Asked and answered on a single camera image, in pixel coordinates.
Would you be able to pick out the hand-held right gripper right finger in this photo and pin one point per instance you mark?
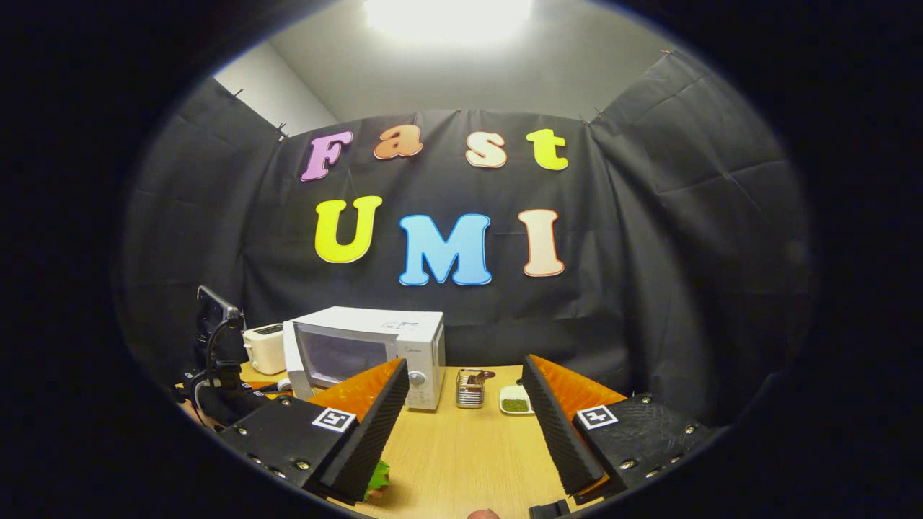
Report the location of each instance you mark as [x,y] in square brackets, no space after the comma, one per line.
[562,447]

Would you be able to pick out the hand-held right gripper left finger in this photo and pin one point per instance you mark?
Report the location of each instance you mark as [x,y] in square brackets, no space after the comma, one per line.
[368,447]

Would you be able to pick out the green toy vegetable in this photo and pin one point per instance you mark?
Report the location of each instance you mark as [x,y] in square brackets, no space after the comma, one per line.
[380,477]

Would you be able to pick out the white microwave oven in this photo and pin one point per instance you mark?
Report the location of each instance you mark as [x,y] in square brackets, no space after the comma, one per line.
[375,321]

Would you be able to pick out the white toaster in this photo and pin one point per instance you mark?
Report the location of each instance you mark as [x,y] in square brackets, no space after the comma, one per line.
[265,353]

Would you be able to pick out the white divided dish of beans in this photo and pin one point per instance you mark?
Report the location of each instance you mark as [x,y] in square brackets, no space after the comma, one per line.
[514,404]

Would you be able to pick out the ceiling light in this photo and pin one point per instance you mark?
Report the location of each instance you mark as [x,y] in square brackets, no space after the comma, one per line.
[447,16]

